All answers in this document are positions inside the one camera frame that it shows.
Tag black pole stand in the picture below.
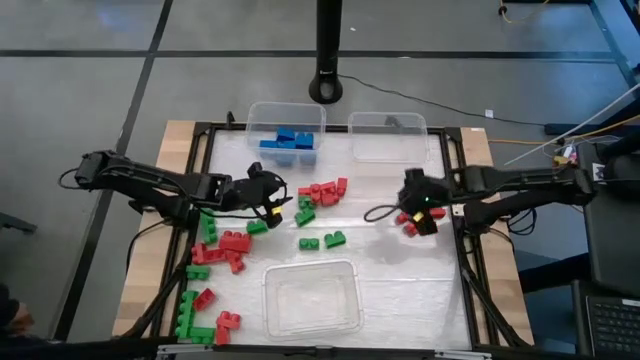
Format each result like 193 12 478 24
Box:
308 0 345 105

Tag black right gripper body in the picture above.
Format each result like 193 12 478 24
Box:
398 168 451 215

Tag blue metal desk frame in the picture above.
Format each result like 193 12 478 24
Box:
589 0 640 86

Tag dark grey floor object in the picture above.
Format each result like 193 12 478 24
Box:
0 211 39 234

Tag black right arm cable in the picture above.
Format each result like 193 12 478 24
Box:
363 201 407 224

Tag black laptop keyboard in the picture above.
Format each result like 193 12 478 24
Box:
584 294 640 357

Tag black floor cable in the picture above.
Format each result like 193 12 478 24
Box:
338 73 547 127

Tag white cable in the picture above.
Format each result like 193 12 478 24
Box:
502 82 640 167

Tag large red toy block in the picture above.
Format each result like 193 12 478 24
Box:
218 230 253 254

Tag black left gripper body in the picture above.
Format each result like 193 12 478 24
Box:
232 162 287 211

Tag yellow cable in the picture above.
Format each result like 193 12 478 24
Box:
498 0 549 25
487 113 640 166

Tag clear plastic bin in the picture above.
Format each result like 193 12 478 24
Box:
262 258 365 342
244 101 327 169
347 111 431 165

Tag person's hand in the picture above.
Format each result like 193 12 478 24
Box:
9 305 36 335

